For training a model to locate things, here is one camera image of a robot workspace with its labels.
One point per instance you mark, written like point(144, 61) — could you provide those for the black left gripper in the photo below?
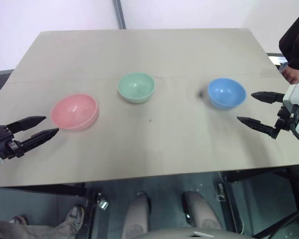
point(5, 145)

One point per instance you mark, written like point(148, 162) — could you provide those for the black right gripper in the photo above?
point(286, 118)

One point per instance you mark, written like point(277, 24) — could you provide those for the bystander bare hand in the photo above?
point(294, 74)

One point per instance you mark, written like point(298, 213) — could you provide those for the blue plastic bowl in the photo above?
point(226, 93)

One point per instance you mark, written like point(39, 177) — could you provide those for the pink plastic bowl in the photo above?
point(74, 112)

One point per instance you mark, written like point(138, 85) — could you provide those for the dark grey side furniture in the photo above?
point(0, 82)

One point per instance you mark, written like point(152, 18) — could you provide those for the bystander in black clothing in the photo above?
point(297, 42)

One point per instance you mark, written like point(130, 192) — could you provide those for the grey sneaker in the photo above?
point(76, 215)
point(18, 219)

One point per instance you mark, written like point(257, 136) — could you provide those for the grey trouser leg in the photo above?
point(27, 230)

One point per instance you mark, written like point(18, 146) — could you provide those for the green plastic bowl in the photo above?
point(135, 85)

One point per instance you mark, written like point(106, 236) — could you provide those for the silver robot leg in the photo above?
point(201, 211)
point(137, 216)

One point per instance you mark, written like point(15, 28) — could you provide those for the grey vertical pole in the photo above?
point(119, 13)

